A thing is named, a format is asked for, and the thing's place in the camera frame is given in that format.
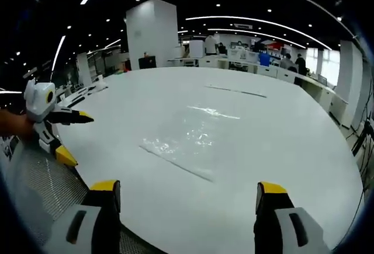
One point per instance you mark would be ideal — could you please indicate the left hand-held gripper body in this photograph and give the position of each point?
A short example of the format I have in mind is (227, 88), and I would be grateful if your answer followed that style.
(38, 99)

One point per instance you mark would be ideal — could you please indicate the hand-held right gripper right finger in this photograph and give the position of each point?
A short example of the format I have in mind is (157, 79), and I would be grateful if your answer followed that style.
(280, 230)

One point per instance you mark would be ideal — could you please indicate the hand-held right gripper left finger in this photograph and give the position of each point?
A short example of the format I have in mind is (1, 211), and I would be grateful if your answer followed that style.
(87, 230)

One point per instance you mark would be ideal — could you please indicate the clear resealable plastic bag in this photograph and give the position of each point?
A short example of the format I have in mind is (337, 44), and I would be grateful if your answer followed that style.
(187, 140)

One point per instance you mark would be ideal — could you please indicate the white crumpled bag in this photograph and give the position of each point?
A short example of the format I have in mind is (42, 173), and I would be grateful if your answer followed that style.
(101, 84)

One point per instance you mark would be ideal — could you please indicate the black flat tool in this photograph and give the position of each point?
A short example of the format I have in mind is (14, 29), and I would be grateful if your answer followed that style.
(76, 99)

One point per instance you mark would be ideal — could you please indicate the white appliance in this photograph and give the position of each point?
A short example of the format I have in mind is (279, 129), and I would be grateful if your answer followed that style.
(196, 48)

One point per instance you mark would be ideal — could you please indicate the blue box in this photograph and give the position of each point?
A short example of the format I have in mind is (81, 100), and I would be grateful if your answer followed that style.
(264, 59)

